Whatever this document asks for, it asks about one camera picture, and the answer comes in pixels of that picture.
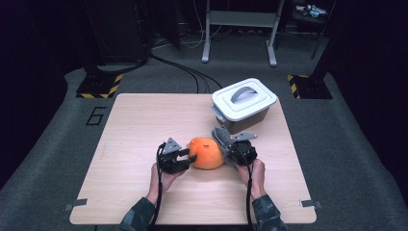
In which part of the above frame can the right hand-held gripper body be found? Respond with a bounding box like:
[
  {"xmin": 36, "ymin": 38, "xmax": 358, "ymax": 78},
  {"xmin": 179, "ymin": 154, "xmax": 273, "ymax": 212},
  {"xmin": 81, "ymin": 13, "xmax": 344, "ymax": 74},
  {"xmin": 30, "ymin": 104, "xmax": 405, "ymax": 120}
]
[{"xmin": 229, "ymin": 131, "xmax": 259, "ymax": 167}]

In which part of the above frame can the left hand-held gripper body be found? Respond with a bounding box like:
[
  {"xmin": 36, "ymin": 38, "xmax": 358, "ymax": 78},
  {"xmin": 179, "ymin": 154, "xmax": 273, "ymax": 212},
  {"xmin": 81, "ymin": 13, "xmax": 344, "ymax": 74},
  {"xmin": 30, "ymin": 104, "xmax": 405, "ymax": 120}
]
[{"xmin": 157, "ymin": 138, "xmax": 183, "ymax": 175}]

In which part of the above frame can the orange plush toy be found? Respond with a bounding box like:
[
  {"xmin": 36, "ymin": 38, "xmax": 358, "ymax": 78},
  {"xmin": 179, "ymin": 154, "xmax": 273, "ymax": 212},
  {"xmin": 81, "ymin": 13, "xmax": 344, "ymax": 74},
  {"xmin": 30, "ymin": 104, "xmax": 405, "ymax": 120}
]
[{"xmin": 187, "ymin": 137, "xmax": 225, "ymax": 170}]

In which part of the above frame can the brown transparent storage box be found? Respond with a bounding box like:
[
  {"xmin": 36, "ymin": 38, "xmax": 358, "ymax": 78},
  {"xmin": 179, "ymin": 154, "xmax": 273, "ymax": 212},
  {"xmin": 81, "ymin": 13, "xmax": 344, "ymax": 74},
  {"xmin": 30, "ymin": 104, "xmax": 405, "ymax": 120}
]
[{"xmin": 211, "ymin": 104, "xmax": 272, "ymax": 136}]

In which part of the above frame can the white lid with grey handle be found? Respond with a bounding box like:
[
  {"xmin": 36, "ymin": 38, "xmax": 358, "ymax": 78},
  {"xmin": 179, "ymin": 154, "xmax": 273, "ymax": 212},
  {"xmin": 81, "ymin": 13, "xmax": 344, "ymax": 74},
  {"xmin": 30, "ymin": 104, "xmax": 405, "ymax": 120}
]
[{"xmin": 211, "ymin": 77, "xmax": 278, "ymax": 122}]

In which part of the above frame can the person's left hand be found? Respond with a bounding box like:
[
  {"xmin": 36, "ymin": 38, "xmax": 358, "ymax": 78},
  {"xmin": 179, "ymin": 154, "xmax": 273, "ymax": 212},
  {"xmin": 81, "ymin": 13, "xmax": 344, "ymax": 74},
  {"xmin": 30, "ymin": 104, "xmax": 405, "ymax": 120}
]
[{"xmin": 147, "ymin": 163, "xmax": 187, "ymax": 206}]

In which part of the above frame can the person's right hand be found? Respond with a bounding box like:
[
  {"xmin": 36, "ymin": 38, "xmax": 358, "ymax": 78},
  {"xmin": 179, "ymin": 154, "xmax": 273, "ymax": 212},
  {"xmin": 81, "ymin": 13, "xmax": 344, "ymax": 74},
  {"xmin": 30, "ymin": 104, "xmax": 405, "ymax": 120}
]
[{"xmin": 237, "ymin": 159, "xmax": 268, "ymax": 201}]

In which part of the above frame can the black yellow striped stand base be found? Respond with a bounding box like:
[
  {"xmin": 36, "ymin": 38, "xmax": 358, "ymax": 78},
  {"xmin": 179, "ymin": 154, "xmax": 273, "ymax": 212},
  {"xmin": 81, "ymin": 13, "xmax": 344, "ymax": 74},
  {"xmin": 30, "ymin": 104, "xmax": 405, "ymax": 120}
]
[
  {"xmin": 287, "ymin": 74, "xmax": 334, "ymax": 100},
  {"xmin": 75, "ymin": 74, "xmax": 124, "ymax": 99}
]

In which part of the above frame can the black cabinet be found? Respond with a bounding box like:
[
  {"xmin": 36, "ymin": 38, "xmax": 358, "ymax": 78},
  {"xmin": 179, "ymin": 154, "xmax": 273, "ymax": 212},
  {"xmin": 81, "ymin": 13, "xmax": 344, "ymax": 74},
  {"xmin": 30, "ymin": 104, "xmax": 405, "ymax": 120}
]
[{"xmin": 81, "ymin": 0, "xmax": 152, "ymax": 65}]

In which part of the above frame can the cluttered dark shelf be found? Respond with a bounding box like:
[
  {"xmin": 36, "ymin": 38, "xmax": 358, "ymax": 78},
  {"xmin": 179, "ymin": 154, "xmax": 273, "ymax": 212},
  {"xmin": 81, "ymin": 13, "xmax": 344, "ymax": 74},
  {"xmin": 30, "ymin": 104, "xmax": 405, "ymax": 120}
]
[{"xmin": 293, "ymin": 0, "xmax": 336, "ymax": 33}]

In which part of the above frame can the left hand-held gripper black cable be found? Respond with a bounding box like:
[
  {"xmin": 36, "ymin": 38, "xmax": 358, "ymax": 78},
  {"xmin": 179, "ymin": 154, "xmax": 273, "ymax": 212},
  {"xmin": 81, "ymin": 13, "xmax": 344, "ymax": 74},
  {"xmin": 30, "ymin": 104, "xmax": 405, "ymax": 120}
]
[{"xmin": 149, "ymin": 143, "xmax": 166, "ymax": 231}]

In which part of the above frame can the hand-held gripper black cable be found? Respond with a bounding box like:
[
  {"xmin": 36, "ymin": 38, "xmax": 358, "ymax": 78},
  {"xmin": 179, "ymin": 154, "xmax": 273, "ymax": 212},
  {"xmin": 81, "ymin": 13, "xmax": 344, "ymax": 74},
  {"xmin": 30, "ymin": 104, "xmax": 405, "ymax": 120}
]
[
  {"xmin": 149, "ymin": 143, "xmax": 166, "ymax": 231},
  {"xmin": 243, "ymin": 160, "xmax": 255, "ymax": 231}
]

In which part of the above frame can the right hand-held gripper black cable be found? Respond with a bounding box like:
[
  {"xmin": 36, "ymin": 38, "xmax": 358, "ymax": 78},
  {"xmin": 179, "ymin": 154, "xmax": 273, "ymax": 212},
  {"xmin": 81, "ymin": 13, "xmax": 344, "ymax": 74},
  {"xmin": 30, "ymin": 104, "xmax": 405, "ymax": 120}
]
[{"xmin": 243, "ymin": 160, "xmax": 255, "ymax": 231}]

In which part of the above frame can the black floor cable bundle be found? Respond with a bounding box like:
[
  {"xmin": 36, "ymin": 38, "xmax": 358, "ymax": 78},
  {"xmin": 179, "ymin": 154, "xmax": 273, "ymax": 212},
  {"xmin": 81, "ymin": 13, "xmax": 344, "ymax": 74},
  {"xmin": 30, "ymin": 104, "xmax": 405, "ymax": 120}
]
[{"xmin": 150, "ymin": 54, "xmax": 224, "ymax": 94}]

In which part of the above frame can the grey table edge bracket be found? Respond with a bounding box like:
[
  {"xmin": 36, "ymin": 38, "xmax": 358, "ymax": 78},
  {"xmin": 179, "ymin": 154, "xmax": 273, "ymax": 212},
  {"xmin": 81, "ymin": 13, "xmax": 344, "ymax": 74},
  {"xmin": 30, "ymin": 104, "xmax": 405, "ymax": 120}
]
[
  {"xmin": 63, "ymin": 197, "xmax": 89, "ymax": 212},
  {"xmin": 299, "ymin": 199, "xmax": 322, "ymax": 210}
]

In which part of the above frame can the white hanging cable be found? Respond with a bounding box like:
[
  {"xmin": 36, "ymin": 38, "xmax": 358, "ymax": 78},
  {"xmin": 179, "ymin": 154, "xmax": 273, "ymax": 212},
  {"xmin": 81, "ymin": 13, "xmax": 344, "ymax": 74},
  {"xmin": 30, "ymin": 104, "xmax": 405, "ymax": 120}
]
[{"xmin": 181, "ymin": 0, "xmax": 223, "ymax": 50}]

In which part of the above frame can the white metal desk frame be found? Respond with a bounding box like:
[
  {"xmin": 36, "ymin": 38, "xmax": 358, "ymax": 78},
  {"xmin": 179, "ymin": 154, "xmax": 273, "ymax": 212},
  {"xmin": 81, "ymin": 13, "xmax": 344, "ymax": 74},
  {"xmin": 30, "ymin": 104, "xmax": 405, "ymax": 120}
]
[{"xmin": 201, "ymin": 0, "xmax": 286, "ymax": 67}]

